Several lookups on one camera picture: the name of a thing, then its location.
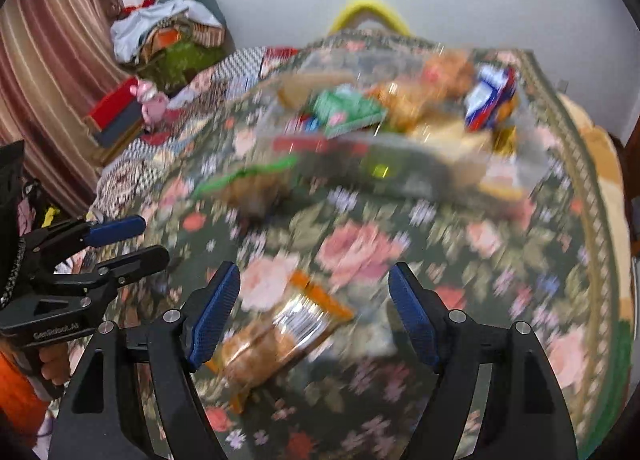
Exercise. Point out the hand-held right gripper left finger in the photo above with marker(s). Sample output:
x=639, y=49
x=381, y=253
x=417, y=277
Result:
x=215, y=315

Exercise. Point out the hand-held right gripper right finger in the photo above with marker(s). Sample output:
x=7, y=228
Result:
x=415, y=320

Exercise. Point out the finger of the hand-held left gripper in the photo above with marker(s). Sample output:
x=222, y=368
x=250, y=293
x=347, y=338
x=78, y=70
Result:
x=115, y=230
x=145, y=260

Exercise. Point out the orange biscuit packet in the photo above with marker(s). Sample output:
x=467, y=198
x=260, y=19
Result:
x=285, y=335

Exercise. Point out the clear bag of brown snacks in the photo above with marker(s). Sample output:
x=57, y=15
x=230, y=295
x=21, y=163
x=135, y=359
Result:
x=250, y=190

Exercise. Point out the clear plastic container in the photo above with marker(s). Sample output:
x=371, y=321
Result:
x=425, y=174

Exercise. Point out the green snack packet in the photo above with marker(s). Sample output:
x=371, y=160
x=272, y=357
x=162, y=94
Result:
x=350, y=112

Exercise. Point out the blue and white snack packet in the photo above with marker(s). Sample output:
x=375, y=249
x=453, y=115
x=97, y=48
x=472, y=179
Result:
x=487, y=97

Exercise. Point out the person's left hand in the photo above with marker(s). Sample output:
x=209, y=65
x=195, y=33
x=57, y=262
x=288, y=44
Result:
x=55, y=362

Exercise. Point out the red box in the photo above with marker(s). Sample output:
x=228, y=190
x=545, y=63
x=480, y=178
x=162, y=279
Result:
x=112, y=112

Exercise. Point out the pink toy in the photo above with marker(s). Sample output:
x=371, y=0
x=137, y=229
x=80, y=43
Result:
x=152, y=104

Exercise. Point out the striped curtain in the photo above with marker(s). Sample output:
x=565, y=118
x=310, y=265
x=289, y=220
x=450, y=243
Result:
x=55, y=54

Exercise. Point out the patchwork quilt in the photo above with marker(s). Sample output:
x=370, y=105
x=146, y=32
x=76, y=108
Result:
x=220, y=74

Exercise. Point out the pile of clothes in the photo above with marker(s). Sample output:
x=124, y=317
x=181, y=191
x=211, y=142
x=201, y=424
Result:
x=160, y=34

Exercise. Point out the yellow foam tube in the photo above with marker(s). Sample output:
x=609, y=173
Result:
x=367, y=9

